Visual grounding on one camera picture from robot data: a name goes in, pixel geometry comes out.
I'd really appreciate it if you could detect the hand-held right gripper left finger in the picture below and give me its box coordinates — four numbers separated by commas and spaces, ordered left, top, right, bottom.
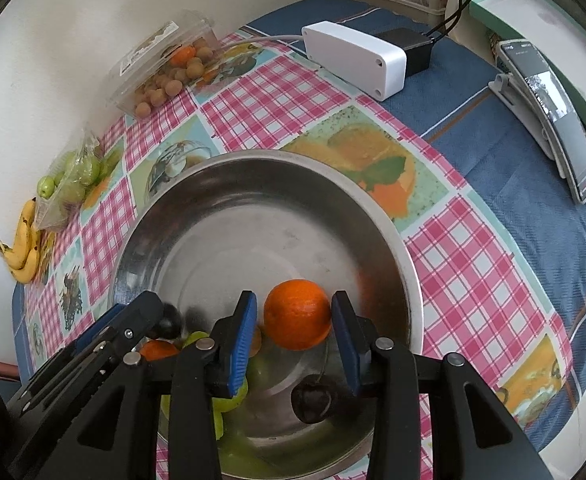
10, 290, 259, 480

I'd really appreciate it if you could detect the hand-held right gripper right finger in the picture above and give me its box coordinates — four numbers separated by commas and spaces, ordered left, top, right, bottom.
330, 290, 554, 480

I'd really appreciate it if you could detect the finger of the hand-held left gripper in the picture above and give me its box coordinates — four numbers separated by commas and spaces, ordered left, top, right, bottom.
70, 291, 165, 361

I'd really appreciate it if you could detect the dark plum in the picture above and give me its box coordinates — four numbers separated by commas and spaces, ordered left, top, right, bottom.
290, 374, 349, 425
148, 302, 183, 341

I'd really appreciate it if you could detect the large orange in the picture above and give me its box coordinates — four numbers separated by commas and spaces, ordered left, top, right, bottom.
264, 279, 333, 352

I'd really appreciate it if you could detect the green mango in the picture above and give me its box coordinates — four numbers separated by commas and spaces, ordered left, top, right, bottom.
160, 394, 226, 441

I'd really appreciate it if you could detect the stainless steel bowl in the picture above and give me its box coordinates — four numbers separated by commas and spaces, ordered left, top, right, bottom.
107, 150, 426, 480

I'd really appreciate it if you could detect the yellow banana bunch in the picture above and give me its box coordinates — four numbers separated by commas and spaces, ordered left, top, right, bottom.
0, 197, 41, 285

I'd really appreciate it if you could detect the clear bag of green jujubes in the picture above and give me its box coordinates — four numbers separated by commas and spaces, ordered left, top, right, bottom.
36, 132, 124, 231

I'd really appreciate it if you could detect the pile of brown longans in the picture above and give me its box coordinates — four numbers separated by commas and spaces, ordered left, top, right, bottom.
134, 45, 215, 118

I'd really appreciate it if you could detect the blue cloth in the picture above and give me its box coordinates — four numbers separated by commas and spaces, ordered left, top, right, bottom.
8, 0, 586, 456

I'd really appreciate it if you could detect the orange tangerine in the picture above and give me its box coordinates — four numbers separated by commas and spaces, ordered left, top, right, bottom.
169, 46, 196, 67

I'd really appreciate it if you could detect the clear plastic clamshell container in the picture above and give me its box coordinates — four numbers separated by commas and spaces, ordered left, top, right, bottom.
106, 9, 219, 118

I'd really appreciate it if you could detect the white plastic box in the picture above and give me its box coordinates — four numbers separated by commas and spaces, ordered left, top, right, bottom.
301, 21, 407, 102

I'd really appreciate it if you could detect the white phone stand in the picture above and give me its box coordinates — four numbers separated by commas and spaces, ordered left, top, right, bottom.
488, 72, 568, 178

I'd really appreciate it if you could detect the black power adapter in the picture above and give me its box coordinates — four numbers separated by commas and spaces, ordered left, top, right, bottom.
375, 28, 435, 78

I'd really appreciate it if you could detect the black smartphone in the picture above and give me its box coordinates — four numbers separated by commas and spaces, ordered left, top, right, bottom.
495, 39, 586, 204

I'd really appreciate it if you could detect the green-edged white tray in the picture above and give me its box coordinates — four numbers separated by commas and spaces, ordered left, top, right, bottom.
469, 0, 586, 161

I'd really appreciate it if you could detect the grey cable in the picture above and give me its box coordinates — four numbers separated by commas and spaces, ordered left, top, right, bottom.
213, 34, 306, 56

